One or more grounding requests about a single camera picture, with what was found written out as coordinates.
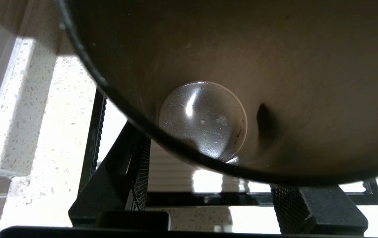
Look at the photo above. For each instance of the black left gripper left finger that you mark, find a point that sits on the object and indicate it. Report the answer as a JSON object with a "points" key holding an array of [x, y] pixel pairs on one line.
{"points": [[109, 195]]}

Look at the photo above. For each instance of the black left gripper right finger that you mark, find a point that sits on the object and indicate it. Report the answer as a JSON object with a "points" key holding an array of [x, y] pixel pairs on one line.
{"points": [[324, 211]]}

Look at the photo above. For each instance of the round black dish metal centre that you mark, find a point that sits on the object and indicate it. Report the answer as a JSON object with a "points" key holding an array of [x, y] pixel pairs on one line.
{"points": [[274, 66]]}

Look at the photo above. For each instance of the black amenity tray with drawer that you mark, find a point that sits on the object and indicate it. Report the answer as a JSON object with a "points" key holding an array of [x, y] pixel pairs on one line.
{"points": [[208, 199]]}

